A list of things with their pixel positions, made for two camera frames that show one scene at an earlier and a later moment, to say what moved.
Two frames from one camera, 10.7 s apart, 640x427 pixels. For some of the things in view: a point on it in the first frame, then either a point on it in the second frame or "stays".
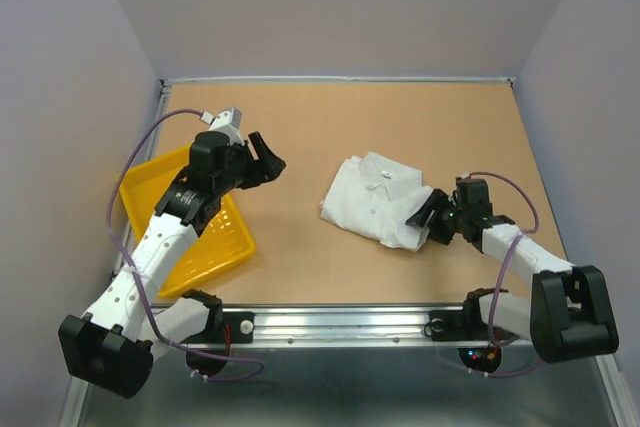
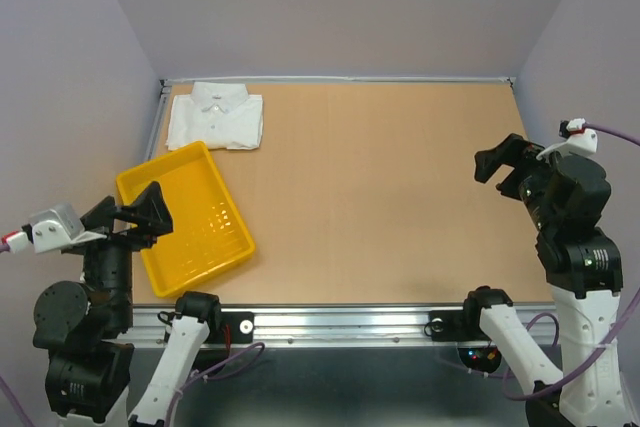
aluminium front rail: x=343 y=330 stays
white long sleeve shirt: x=374 y=197 to x=221 y=115
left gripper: x=268 y=167 to x=151 y=205
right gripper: x=436 y=200 to x=512 y=150
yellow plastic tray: x=222 y=245 stays
